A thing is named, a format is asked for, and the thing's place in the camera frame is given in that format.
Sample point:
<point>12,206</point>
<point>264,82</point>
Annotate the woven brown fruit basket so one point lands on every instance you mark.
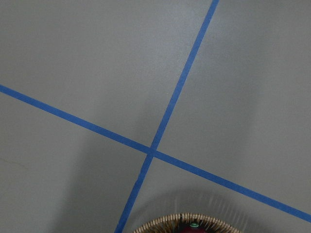
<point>172,222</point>

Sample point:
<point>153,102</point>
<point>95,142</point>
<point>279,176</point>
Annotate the dark red apple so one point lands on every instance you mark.
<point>191,228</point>

